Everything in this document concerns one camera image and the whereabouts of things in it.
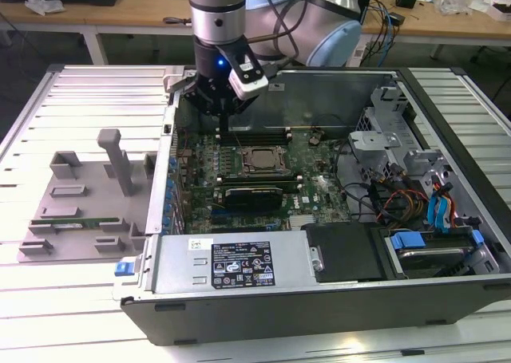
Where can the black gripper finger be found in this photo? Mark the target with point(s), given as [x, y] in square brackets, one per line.
[193, 95]
[243, 105]

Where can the silver CPU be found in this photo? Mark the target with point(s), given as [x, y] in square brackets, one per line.
[265, 159]

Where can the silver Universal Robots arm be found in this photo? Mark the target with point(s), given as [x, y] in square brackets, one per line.
[217, 16]

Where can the black RAM slot bank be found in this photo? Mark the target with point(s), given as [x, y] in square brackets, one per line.
[259, 136]
[255, 181]

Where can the round black coin battery holder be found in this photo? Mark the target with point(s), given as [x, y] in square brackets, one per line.
[314, 139]

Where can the black graphics card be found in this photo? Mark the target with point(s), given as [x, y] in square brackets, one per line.
[251, 198]

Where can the long wooden desk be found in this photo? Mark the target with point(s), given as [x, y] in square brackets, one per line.
[151, 12]

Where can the green motherboard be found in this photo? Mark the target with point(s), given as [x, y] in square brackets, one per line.
[319, 187]

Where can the small silver heatsink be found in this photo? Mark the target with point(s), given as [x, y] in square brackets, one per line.
[301, 222]

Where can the silver metal drive cage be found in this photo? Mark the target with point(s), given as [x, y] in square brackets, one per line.
[375, 139]

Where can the gray parts rack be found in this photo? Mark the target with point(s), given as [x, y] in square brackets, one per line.
[92, 203]

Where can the green RAM stick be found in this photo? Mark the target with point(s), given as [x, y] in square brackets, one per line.
[92, 220]

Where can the silver power supply with label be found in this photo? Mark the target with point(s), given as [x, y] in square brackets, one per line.
[179, 267]

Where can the black plastic drive cover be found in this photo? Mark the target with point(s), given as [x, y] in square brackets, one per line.
[343, 251]

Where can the small black adapter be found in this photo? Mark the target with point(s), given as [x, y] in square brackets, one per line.
[397, 18]

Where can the crumpled white plastic wrap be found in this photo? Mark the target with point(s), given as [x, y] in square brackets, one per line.
[42, 4]

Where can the blue case latch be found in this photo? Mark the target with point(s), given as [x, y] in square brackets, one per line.
[123, 268]

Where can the hard disk in blue carrier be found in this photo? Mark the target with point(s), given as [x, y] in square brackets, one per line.
[407, 241]

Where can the black open PC case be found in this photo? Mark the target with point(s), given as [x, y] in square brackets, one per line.
[279, 319]

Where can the clear plastic bags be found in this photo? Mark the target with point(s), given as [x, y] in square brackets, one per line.
[455, 0]

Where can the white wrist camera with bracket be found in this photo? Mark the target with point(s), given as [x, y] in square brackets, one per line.
[247, 85]

